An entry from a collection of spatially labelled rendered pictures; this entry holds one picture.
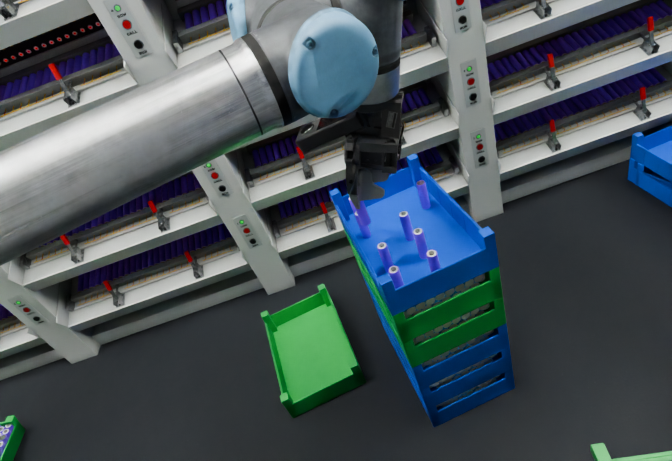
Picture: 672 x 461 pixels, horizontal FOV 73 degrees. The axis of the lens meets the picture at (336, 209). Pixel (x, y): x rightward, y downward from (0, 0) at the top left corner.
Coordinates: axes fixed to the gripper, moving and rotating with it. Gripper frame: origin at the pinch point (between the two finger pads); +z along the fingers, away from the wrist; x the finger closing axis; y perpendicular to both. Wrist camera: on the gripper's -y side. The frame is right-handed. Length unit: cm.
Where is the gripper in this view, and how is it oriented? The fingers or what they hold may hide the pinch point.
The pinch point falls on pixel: (355, 197)
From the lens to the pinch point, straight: 78.6
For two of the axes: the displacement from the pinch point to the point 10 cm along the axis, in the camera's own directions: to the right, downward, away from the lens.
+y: 9.8, 1.1, -1.9
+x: 2.1, -6.5, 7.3
